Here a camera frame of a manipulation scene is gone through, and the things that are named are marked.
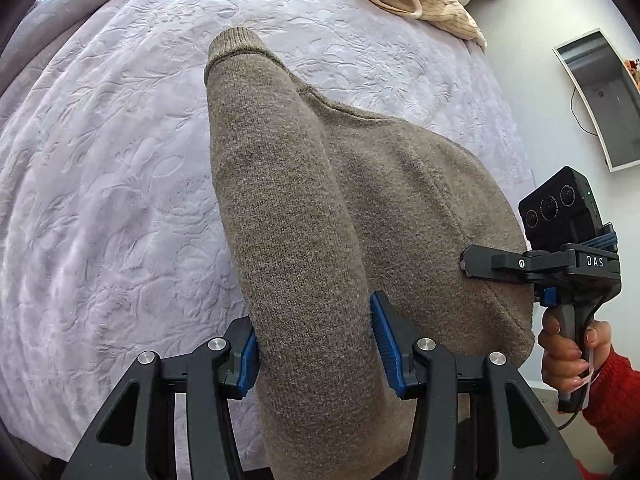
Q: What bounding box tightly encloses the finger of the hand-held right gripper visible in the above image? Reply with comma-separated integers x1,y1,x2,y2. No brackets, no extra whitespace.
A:
460,244,568,286

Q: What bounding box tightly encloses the black wall cable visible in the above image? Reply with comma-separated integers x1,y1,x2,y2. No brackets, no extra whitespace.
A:
570,85,601,138

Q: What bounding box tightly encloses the lavender embossed blanket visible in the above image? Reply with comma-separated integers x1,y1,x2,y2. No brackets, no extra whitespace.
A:
0,0,533,466

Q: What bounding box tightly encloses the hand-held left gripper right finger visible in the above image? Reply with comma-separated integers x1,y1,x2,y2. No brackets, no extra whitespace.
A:
369,291,583,480

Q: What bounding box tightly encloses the white framed mirror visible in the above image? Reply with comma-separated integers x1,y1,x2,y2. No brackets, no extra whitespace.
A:
552,29,640,172

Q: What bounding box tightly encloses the grey purple duvet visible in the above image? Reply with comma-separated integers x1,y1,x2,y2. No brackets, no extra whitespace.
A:
0,0,71,101

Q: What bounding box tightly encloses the person's right hand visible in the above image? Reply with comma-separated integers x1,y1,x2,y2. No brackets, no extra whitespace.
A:
539,312,613,391

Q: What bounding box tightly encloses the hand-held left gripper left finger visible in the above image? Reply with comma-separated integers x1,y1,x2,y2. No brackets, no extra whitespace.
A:
60,317,261,480

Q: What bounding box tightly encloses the brown knit sweater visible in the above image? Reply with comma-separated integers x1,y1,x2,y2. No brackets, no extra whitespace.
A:
204,27,537,480

